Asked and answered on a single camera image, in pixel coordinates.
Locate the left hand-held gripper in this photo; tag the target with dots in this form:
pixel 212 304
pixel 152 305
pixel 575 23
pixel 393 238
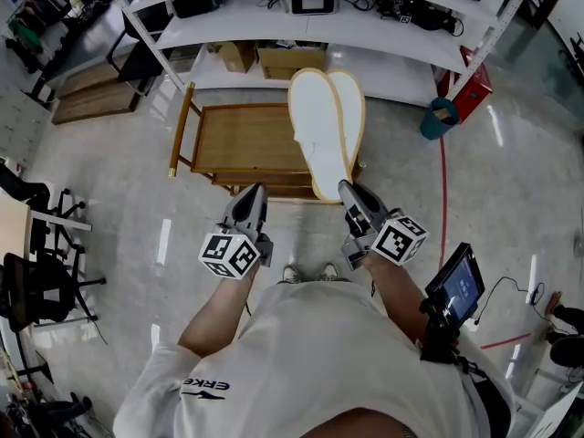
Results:
pixel 228 256

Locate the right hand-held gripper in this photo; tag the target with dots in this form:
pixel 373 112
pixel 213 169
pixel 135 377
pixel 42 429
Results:
pixel 399 242

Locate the pair of white slippers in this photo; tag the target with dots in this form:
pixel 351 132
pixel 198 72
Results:
pixel 351 107
pixel 315 107

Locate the person's left forearm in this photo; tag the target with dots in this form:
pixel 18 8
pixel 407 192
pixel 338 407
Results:
pixel 214 317

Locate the person's right forearm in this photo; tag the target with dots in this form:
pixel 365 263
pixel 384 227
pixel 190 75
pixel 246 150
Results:
pixel 397 295

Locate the person's left shoe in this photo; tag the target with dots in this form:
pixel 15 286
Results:
pixel 292 274

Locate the person's shoe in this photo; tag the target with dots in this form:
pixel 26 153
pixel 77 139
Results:
pixel 292 274
pixel 329 272

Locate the person's right shoe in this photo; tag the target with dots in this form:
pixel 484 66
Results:
pixel 329 272

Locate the wooden three-tier cart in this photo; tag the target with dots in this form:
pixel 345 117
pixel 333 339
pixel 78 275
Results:
pixel 246 135

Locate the teal waste bin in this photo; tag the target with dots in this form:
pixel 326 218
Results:
pixel 433 128

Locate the white metal shelving rack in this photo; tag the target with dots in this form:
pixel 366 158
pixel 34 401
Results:
pixel 397 85

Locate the small black monitor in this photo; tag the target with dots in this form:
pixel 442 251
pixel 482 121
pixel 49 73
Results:
pixel 461 290

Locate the large printed cardboard box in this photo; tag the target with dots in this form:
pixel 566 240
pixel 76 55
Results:
pixel 278 64

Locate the small plain cardboard box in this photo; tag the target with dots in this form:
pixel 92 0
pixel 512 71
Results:
pixel 237 57

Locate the person's white t-shirt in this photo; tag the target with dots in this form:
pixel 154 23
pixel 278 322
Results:
pixel 319 358

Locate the red box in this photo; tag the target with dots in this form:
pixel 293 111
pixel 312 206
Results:
pixel 474 94

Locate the black cantilever chair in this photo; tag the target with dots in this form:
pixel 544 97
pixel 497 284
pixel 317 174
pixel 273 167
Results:
pixel 137 66

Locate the pile of black gear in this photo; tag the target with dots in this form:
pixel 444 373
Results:
pixel 424 18

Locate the dark wooden platform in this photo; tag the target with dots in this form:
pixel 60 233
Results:
pixel 91 103

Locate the white screen device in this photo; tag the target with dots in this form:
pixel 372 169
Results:
pixel 312 3

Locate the black equipment case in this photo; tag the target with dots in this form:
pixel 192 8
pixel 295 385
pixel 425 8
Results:
pixel 194 6

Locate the person's neck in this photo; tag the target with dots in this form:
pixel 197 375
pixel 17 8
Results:
pixel 365 427

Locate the black mesh office chair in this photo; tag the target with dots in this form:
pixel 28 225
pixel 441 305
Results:
pixel 41 285

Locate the wooden-top desk with white legs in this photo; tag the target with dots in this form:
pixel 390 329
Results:
pixel 11 222

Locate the white locker cabinet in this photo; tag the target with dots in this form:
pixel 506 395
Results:
pixel 23 121

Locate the clothes rack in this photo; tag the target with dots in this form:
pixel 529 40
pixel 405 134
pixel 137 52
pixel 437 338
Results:
pixel 27 30

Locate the white frame table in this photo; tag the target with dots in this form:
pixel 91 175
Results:
pixel 561 415

